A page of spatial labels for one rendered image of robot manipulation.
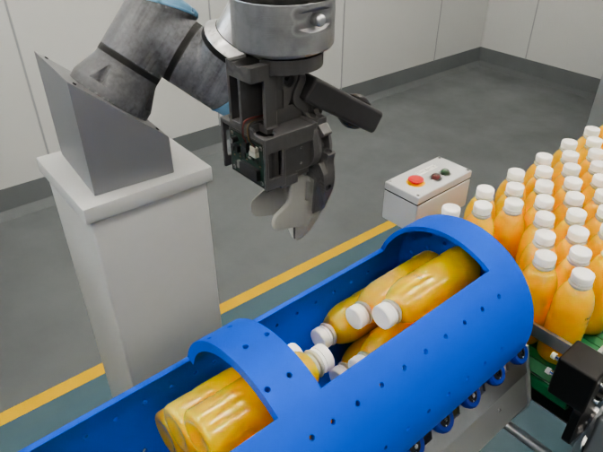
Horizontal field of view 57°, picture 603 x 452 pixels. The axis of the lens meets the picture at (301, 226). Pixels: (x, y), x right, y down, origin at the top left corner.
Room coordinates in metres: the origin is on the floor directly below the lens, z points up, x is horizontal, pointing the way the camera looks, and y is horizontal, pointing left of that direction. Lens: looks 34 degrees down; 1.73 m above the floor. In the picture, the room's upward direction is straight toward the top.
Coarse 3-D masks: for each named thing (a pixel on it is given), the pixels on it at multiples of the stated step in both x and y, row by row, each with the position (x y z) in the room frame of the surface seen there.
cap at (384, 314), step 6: (378, 306) 0.61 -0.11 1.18; (384, 306) 0.61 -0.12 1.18; (390, 306) 0.61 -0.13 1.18; (372, 312) 0.62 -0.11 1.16; (378, 312) 0.61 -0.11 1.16; (384, 312) 0.60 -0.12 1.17; (390, 312) 0.60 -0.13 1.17; (396, 312) 0.60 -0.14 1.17; (378, 318) 0.61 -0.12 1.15; (384, 318) 0.60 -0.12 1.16; (390, 318) 0.59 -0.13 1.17; (396, 318) 0.60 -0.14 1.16; (378, 324) 0.61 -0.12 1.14; (384, 324) 0.60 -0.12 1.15; (390, 324) 0.59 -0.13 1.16
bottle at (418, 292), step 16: (448, 256) 0.71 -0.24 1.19; (464, 256) 0.71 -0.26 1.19; (416, 272) 0.67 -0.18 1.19; (432, 272) 0.67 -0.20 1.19; (448, 272) 0.68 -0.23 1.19; (464, 272) 0.69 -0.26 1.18; (480, 272) 0.71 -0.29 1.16; (400, 288) 0.64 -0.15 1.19; (416, 288) 0.64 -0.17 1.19; (432, 288) 0.64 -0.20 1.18; (448, 288) 0.66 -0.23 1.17; (400, 304) 0.62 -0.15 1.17; (416, 304) 0.62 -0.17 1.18; (432, 304) 0.63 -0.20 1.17; (400, 320) 0.60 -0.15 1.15; (416, 320) 0.62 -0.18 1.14
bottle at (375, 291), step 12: (420, 252) 0.79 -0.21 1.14; (432, 252) 0.78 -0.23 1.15; (408, 264) 0.75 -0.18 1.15; (420, 264) 0.75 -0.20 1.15; (384, 276) 0.72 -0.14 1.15; (396, 276) 0.71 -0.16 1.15; (372, 288) 0.69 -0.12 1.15; (384, 288) 0.68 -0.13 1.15; (360, 300) 0.68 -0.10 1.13; (372, 300) 0.67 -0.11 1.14
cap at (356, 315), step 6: (354, 306) 0.66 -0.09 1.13; (360, 306) 0.66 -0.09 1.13; (348, 312) 0.66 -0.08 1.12; (354, 312) 0.65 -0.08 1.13; (360, 312) 0.65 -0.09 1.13; (366, 312) 0.65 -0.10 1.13; (348, 318) 0.66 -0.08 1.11; (354, 318) 0.65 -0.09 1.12; (360, 318) 0.64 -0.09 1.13; (366, 318) 0.64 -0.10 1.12; (354, 324) 0.65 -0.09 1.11; (360, 324) 0.64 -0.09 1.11; (366, 324) 0.64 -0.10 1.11
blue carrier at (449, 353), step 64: (384, 256) 0.82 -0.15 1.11; (256, 320) 0.63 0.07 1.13; (320, 320) 0.71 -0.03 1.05; (448, 320) 0.56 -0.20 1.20; (512, 320) 0.61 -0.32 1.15; (192, 384) 0.55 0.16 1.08; (256, 384) 0.42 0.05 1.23; (320, 384) 0.63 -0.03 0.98; (384, 384) 0.46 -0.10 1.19; (448, 384) 0.50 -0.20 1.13; (64, 448) 0.43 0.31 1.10; (128, 448) 0.47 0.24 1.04; (256, 448) 0.36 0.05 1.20; (320, 448) 0.38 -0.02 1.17; (384, 448) 0.42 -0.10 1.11
